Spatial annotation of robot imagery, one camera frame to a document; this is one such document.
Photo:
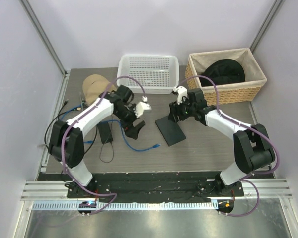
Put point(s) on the black cap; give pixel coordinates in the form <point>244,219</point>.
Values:
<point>225,71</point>

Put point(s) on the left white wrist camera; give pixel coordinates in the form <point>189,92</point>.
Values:
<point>142,106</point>

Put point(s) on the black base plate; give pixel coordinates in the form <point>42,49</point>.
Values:
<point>154,186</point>

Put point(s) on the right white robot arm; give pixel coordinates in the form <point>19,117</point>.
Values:
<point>252,149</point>

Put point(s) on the beige cap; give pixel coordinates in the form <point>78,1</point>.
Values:
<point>93,87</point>

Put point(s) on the black network switch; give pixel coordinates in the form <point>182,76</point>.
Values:
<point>171,131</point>

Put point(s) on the white plastic basket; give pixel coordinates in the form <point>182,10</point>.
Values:
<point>154,74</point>

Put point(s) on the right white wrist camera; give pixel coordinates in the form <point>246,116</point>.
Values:
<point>181,93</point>

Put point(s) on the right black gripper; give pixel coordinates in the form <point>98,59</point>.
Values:
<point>175,110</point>

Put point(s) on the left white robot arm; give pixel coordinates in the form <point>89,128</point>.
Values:
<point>67,137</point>

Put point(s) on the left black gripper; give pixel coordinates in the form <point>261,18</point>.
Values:
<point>133,132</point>

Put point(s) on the black power adapter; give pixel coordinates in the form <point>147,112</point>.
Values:
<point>105,133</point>

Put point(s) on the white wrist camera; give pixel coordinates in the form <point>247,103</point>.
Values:
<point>142,106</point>
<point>181,93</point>

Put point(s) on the aluminium rail frame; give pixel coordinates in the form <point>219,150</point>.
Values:
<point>58,195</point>

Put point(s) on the wicker basket with liner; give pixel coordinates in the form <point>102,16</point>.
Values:
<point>230,93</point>

